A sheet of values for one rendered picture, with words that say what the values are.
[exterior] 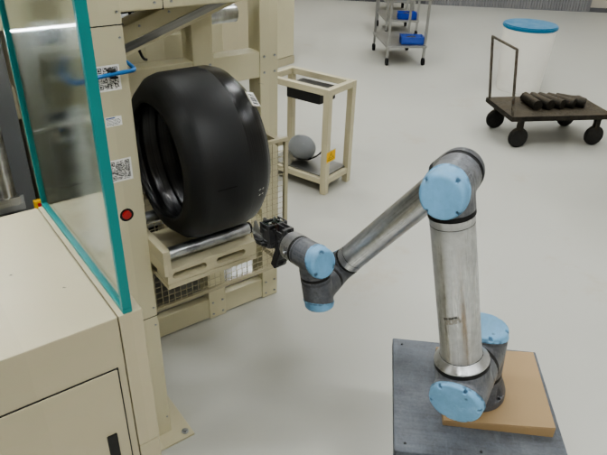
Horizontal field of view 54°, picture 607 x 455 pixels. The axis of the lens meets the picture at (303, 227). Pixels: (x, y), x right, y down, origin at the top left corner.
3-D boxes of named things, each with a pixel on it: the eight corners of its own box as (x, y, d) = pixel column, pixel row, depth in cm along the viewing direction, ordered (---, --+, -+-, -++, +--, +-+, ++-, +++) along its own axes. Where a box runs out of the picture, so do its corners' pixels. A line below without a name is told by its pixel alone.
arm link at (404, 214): (473, 124, 151) (325, 253, 197) (459, 141, 142) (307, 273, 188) (505, 157, 151) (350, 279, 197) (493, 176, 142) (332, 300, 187)
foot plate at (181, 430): (134, 465, 236) (133, 461, 235) (108, 422, 254) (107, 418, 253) (194, 434, 250) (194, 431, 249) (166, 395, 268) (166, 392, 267)
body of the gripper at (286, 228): (277, 215, 191) (299, 226, 182) (279, 238, 195) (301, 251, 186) (256, 221, 187) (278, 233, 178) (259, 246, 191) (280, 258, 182)
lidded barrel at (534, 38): (488, 78, 730) (499, 16, 694) (537, 81, 724) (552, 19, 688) (495, 94, 677) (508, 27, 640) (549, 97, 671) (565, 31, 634)
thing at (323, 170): (324, 195, 445) (329, 90, 405) (263, 173, 476) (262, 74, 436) (350, 180, 469) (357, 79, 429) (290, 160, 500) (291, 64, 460)
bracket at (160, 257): (164, 278, 201) (162, 253, 196) (119, 228, 228) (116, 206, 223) (173, 274, 202) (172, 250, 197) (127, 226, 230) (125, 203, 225)
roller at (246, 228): (165, 253, 201) (159, 246, 204) (165, 264, 203) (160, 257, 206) (253, 225, 219) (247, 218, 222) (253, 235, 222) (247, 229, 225)
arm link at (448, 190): (499, 392, 173) (490, 149, 140) (482, 435, 160) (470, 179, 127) (447, 380, 181) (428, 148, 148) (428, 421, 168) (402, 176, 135)
